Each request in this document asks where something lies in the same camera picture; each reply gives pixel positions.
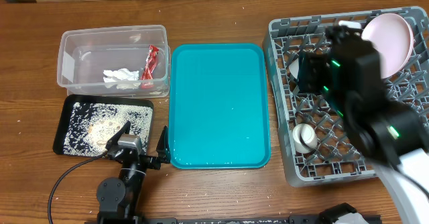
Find black food waste tray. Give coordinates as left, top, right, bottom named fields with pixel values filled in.
left=53, top=95, right=154, bottom=155

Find clear plastic waste bin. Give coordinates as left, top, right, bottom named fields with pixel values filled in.
left=57, top=25, right=171, bottom=99

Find grey bowl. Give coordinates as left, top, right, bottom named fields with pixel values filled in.
left=289, top=58, right=299, bottom=80

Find rice and food scraps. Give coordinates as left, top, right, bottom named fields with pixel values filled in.
left=62, top=103, right=153, bottom=157

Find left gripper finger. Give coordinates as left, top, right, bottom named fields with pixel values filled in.
left=156, top=126, right=171, bottom=164
left=107, top=121, right=131, bottom=144

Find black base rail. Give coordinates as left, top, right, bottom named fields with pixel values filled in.
left=83, top=214, right=383, bottom=224

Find teal plastic serving tray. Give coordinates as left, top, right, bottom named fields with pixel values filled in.
left=168, top=43, right=271, bottom=170

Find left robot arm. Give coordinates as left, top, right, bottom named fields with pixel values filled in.
left=97, top=122, right=171, bottom=223

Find grey dishwasher rack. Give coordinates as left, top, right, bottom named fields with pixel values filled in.
left=263, top=6, right=428, bottom=187

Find white napkin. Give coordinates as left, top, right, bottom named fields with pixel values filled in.
left=103, top=68, right=140, bottom=90

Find red snack wrapper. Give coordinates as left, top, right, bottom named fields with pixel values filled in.
left=139, top=45, right=159, bottom=89

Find white cup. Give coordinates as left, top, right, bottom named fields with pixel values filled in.
left=292, top=123, right=318, bottom=154

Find large white round plate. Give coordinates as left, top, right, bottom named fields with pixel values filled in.
left=361, top=13, right=413, bottom=78

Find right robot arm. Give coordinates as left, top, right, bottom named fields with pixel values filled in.
left=297, top=25, right=428, bottom=223

